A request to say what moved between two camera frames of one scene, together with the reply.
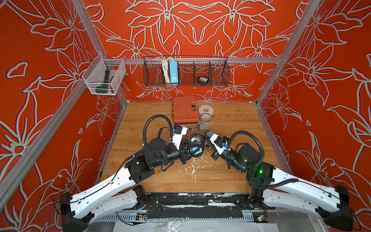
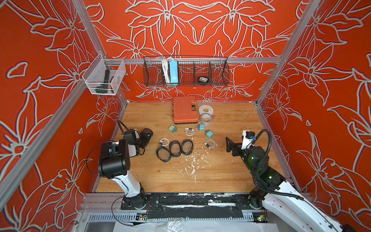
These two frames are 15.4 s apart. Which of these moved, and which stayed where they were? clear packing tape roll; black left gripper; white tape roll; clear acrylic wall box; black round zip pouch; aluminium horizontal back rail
Moved: black round zip pouch; black left gripper
Stayed: clear packing tape roll; clear acrylic wall box; aluminium horizontal back rail; white tape roll
